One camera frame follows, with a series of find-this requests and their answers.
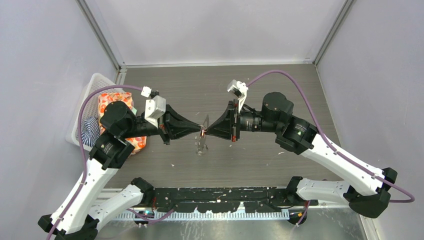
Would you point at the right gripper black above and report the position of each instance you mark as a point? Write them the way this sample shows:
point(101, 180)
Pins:
point(225, 125)

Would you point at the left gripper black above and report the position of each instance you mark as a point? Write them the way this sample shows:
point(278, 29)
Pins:
point(172, 124)

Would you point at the silver perforated keyring plate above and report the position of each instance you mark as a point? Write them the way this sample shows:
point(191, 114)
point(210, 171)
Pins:
point(201, 144)

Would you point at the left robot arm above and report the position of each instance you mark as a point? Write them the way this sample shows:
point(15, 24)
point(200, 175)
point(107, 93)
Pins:
point(78, 218)

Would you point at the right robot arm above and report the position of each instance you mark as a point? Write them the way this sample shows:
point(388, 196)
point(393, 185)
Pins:
point(363, 187)

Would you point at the orange floral cloth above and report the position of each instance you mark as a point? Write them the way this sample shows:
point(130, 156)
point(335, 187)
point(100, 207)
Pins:
point(126, 97)

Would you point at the blue striped cloth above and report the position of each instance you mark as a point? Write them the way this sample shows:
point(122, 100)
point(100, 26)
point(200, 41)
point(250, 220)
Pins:
point(90, 131)

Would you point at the white plastic basket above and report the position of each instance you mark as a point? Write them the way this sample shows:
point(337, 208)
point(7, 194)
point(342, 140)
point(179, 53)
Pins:
point(96, 82)

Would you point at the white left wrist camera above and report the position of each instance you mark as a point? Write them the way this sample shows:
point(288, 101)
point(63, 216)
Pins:
point(155, 106)

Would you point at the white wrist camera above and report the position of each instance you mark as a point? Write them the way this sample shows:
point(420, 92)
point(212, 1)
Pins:
point(155, 106)
point(239, 90)

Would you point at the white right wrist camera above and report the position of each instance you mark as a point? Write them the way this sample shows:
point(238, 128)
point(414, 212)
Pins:
point(239, 90)

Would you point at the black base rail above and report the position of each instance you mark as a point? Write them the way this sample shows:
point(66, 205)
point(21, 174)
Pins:
point(220, 199)

